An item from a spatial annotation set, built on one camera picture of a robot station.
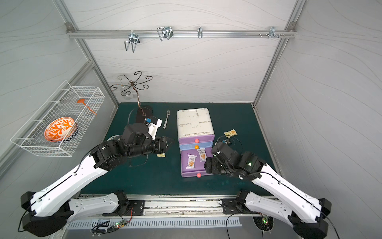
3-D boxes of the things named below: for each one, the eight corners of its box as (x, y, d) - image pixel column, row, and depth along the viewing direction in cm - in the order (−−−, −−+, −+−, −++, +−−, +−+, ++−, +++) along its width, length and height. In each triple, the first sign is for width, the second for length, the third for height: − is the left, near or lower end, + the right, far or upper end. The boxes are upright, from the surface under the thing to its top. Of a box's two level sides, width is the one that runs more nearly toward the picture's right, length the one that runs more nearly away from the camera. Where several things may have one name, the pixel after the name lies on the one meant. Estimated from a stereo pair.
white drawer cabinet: (180, 154, 93) (177, 135, 76) (179, 130, 104) (176, 110, 88) (210, 150, 94) (214, 131, 78) (206, 128, 106) (208, 107, 90)
